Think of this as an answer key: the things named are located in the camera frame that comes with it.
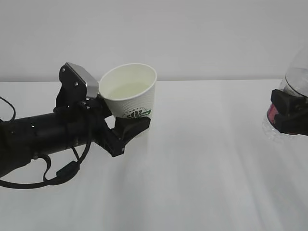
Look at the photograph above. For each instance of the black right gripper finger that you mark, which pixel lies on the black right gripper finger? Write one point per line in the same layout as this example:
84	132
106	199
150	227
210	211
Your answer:
289	113

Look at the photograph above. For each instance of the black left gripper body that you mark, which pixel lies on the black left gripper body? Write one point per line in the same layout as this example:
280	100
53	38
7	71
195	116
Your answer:
72	96

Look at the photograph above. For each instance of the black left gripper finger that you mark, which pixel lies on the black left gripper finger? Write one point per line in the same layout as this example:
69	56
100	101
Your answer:
127	129
102	96

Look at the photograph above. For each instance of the white paper coffee cup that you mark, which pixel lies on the white paper coffee cup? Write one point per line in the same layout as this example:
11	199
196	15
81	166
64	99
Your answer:
129	90

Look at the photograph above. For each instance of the clear plastic water bottle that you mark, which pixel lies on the clear plastic water bottle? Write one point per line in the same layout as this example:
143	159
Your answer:
294	82

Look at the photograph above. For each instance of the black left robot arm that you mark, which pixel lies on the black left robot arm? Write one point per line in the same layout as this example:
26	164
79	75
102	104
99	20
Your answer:
77	119

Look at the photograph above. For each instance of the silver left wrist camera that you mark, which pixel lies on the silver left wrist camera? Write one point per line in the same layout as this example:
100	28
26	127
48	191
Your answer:
86	78

